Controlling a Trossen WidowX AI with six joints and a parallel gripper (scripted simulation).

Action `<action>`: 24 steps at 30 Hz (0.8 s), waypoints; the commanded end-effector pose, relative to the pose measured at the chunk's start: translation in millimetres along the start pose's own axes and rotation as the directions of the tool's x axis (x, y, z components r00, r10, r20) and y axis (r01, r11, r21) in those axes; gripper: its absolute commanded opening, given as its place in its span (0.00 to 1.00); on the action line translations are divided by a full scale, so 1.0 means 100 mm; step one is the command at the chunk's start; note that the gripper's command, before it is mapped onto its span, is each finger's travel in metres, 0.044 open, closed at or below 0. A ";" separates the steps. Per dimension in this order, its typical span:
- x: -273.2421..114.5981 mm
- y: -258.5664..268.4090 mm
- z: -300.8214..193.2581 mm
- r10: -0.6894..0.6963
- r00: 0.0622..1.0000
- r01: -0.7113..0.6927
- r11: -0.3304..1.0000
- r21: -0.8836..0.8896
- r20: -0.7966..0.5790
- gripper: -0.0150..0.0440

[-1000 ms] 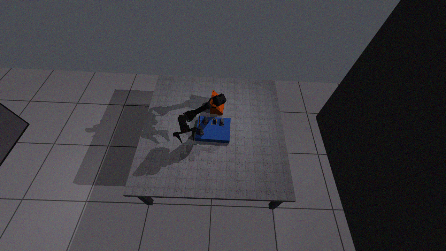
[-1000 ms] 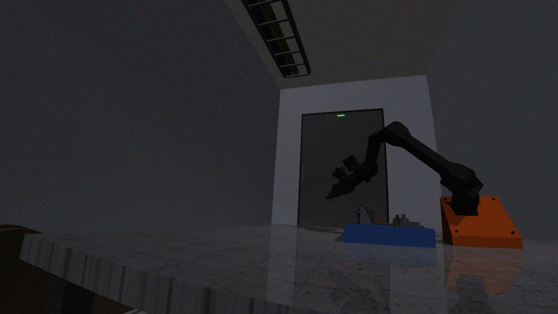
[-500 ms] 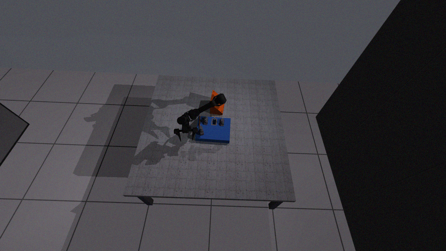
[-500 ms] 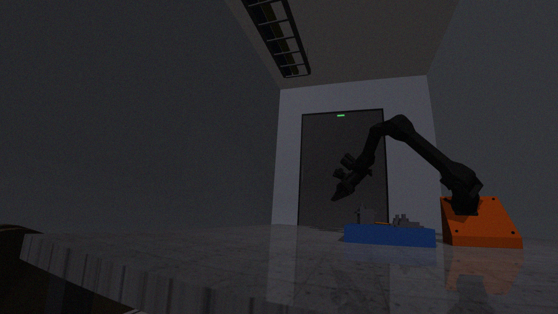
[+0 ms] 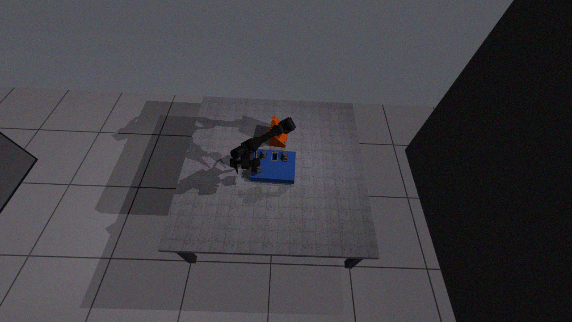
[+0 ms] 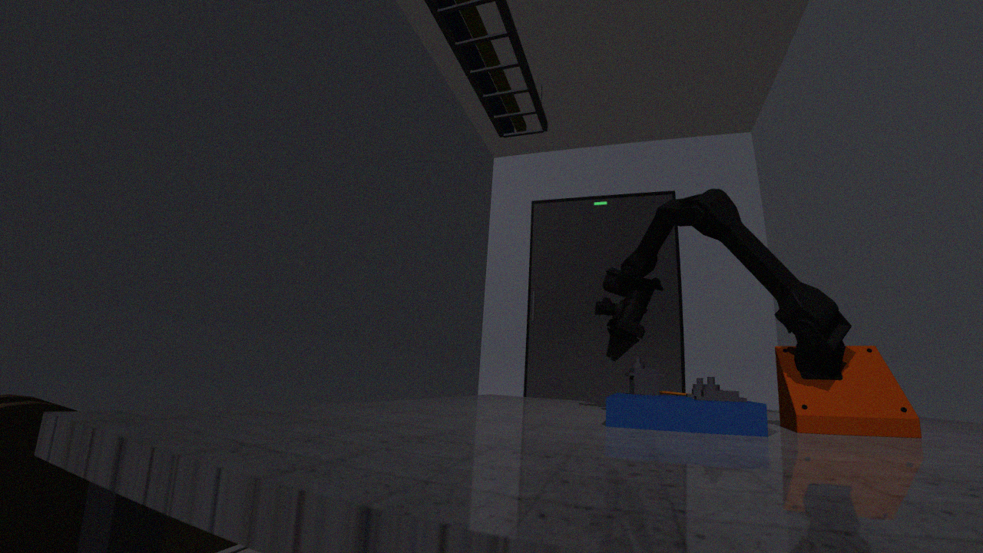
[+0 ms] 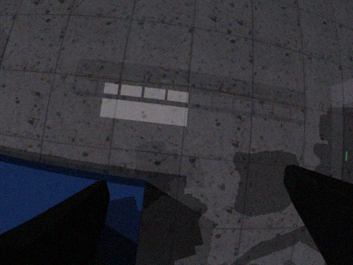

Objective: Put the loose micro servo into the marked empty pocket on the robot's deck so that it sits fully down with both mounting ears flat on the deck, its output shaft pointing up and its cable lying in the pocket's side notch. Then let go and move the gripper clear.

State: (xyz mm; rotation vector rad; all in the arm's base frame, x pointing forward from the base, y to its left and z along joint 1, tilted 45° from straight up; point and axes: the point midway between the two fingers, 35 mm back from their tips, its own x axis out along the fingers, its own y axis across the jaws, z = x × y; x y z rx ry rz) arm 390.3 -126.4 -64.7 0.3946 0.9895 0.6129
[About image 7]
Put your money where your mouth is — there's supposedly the blue flat deck plate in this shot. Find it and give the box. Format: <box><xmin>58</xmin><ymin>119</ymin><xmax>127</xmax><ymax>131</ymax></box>
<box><xmin>0</xmin><ymin>154</ymin><xmax>146</xmax><ymax>265</ymax></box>

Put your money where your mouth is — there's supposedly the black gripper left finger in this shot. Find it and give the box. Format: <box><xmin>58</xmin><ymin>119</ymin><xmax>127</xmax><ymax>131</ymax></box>
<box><xmin>0</xmin><ymin>180</ymin><xmax>110</xmax><ymax>265</ymax></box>

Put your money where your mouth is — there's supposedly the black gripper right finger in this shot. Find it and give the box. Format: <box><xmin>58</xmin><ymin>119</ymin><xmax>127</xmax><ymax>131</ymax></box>
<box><xmin>283</xmin><ymin>165</ymin><xmax>353</xmax><ymax>265</ymax></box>

